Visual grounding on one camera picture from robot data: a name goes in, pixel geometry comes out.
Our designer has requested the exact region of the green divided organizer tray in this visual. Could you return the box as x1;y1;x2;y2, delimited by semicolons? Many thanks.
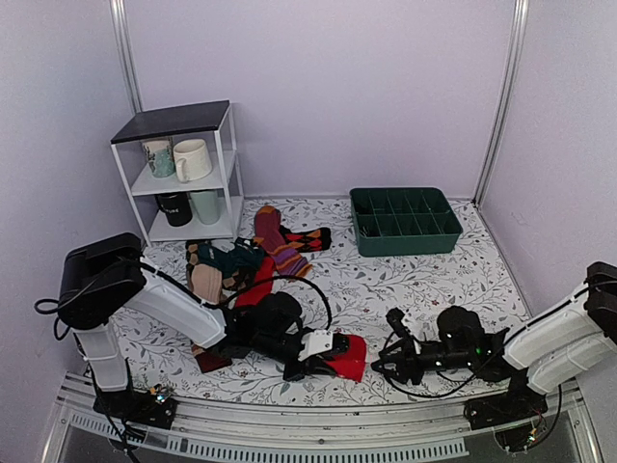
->
350;187;463;258

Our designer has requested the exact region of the brown striped sock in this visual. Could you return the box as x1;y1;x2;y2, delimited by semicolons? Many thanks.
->
191;341;232;373

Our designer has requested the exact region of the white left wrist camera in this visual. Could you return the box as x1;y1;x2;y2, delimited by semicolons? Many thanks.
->
298;330;334;362

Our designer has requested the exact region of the floral white table mat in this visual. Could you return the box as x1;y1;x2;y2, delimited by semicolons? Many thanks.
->
114;198;528;407

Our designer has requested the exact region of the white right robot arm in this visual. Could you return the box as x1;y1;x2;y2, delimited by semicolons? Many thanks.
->
371;261;616;421

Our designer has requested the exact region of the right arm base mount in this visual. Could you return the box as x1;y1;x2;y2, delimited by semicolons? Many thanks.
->
464;374;563;454

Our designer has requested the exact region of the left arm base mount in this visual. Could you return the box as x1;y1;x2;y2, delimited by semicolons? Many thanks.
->
92;363;178;430

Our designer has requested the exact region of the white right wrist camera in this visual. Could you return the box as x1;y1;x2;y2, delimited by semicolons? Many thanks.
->
386;308;422;340

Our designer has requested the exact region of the cream white mug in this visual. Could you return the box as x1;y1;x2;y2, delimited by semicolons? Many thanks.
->
174;139;212;183

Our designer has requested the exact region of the dark teal sock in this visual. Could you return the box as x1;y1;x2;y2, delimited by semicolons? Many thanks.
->
197;237;265;279

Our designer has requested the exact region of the red sock pair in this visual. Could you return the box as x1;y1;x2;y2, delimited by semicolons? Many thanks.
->
321;333;367;383

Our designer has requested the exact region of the corner metal post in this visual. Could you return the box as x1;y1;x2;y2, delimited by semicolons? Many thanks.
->
473;0;529;209
109;0;143;114

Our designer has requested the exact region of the black orange argyle sock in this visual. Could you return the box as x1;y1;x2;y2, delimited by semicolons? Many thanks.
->
279;226;332;253

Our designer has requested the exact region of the white shelf black top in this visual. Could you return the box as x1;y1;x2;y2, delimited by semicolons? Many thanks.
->
110;100;244;246

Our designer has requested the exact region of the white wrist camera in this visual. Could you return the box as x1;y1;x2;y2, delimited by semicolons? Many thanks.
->
298;330;334;362
386;308;422;340

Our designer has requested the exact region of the single red sock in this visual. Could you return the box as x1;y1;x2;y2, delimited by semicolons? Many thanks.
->
235;257;275;308

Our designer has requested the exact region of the mint green mug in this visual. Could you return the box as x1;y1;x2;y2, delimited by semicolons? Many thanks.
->
190;190;220;225

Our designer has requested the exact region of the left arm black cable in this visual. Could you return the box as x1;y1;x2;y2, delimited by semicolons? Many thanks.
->
33;259;335;341

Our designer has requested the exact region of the black mug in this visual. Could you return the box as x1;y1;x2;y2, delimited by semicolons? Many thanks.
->
155;192;193;228

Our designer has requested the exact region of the aluminium front rail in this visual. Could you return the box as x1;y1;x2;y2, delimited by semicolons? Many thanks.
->
41;373;608;462

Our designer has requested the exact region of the right corner metal post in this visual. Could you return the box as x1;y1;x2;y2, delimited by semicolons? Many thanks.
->
473;0;529;209

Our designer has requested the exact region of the maroon purple striped sock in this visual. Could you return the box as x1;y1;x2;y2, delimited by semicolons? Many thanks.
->
254;205;311;277

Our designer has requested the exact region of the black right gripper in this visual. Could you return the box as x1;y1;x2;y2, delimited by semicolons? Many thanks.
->
372;339;476;387

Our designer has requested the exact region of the left corner metal post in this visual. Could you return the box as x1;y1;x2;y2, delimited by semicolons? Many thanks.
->
109;0;143;114

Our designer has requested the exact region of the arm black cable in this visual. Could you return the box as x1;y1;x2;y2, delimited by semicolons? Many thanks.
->
380;332;488;399
33;259;335;341

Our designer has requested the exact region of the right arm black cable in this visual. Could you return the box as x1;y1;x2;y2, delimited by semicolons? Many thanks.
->
380;332;488;399

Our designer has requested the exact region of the teal patterned mug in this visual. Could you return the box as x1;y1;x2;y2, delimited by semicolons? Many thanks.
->
142;138;175;178

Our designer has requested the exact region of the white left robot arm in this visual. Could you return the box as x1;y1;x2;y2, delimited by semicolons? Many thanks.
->
58;232;352;419

